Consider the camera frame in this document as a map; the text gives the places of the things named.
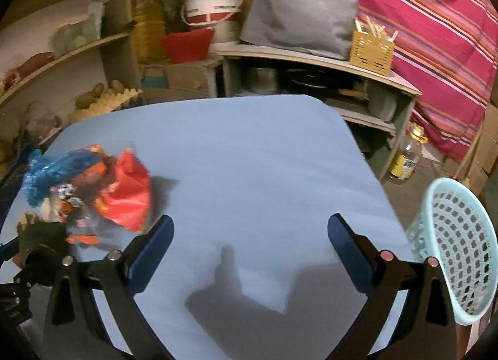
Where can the yellow oil jug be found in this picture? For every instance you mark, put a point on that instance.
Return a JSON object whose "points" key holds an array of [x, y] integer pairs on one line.
{"points": [[148, 25]]}

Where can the grey fabric bag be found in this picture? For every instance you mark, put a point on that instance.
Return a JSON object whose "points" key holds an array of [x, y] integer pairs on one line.
{"points": [[299, 13]]}

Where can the light blue perforated basket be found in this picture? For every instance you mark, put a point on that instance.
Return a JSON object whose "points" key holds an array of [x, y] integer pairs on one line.
{"points": [[459, 251]]}

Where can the yellow egg tray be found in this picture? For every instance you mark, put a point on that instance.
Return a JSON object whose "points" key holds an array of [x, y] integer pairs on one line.
{"points": [[111, 101]]}

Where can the yellow perforated utensil holder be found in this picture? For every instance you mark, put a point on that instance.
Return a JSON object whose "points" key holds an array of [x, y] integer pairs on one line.
{"points": [[371, 52]]}

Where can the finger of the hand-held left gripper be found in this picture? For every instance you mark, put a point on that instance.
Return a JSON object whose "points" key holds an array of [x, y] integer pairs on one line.
{"points": [[41, 241]]}

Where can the small steel pot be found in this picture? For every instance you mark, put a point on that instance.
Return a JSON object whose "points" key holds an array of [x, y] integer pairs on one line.
{"points": [[261, 80]]}

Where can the clear bottle yellow label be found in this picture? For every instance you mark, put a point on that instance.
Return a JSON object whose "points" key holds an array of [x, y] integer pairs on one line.
{"points": [[406, 157]]}

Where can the red striped blanket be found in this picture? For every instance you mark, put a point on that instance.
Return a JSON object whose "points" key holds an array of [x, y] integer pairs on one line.
{"points": [[420, 13]]}

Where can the bundle of utensils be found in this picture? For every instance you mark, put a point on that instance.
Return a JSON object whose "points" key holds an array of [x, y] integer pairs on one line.
{"points": [[373, 27]]}

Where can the black pan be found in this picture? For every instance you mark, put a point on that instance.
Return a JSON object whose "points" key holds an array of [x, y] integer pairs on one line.
{"points": [[307, 77]]}

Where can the orange wrapper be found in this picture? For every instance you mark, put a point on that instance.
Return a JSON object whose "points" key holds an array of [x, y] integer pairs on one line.
{"points": [[82, 239]]}

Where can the light blue tablecloth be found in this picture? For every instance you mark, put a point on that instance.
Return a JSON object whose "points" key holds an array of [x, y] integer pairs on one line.
{"points": [[249, 173]]}

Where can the potato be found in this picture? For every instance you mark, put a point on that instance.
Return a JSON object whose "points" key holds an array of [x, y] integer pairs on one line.
{"points": [[89, 95]]}

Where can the red snack packet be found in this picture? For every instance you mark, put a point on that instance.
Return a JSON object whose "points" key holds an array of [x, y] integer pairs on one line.
{"points": [[126, 192]]}

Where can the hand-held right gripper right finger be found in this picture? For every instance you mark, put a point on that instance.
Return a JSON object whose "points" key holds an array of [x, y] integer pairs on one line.
{"points": [[350, 255]]}

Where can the grey pot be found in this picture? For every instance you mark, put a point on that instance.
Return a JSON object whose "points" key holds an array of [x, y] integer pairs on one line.
{"points": [[382, 103]]}

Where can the multicoloured printed wrapper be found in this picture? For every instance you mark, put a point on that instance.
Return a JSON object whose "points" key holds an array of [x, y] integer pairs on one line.
{"points": [[72, 200]]}

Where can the white plastic bucket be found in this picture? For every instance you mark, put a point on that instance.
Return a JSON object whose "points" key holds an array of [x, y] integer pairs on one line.
{"points": [[212, 2]]}

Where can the cardboard box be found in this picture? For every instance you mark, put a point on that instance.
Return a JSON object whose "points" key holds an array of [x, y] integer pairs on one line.
{"points": [[186, 77]]}

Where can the grey low shelf unit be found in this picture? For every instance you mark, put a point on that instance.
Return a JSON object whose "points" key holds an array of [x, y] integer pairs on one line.
{"points": [[311, 62]]}

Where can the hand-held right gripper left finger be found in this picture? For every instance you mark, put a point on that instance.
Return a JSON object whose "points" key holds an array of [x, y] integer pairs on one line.
{"points": [[151, 251]]}

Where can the red plastic basket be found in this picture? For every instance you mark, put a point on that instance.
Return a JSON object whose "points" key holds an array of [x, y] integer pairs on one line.
{"points": [[186, 45]]}

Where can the clear plastic bag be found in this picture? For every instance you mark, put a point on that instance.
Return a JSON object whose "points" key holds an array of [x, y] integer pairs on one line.
{"points": [[76, 33]]}

